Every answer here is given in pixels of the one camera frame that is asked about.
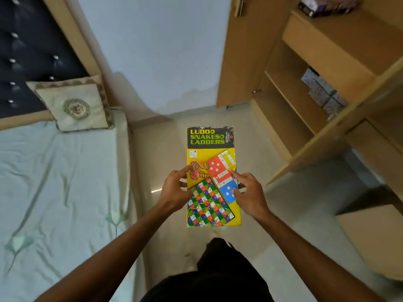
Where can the person's right hand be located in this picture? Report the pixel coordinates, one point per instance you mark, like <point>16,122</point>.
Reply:
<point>252,198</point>

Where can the person's left hand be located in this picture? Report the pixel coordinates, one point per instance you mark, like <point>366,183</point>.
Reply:
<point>171,193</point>

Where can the person's left thumb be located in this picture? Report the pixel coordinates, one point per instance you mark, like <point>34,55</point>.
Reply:
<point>188,194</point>

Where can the person's right thumb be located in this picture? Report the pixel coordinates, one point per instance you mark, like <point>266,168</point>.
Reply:
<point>236,193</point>

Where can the yellow board game box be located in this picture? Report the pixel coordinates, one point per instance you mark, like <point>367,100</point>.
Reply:
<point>209,138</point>

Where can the person's right forearm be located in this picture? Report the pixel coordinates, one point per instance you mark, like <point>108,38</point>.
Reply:
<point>311,264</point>

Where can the person's left forearm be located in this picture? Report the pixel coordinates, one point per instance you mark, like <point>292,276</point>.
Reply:
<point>107,257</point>

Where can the person's black clothing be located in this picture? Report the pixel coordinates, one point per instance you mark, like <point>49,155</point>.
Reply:
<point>217,276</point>

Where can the bed with pale green sheet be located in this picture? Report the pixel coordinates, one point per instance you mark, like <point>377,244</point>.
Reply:
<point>56,191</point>

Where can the grey patterned wrapped box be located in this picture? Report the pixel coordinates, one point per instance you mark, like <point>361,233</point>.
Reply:
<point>324,92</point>

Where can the cream embroidered cushion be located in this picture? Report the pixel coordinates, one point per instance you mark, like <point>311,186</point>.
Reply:
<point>75,106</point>

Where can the light wooden panel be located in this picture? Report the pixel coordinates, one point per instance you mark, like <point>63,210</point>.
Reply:
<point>374,239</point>

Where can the wooden wardrobe drawer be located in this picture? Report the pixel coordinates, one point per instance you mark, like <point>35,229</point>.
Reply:
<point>327,56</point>

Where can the light wooden wardrobe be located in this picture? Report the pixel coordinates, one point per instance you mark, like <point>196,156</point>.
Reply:
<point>340,40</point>

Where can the dark printed box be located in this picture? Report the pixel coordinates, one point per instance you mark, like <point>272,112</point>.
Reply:
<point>327,4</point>

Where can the dark tufted headboard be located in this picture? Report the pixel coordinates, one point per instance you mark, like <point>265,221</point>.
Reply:
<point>34,43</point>

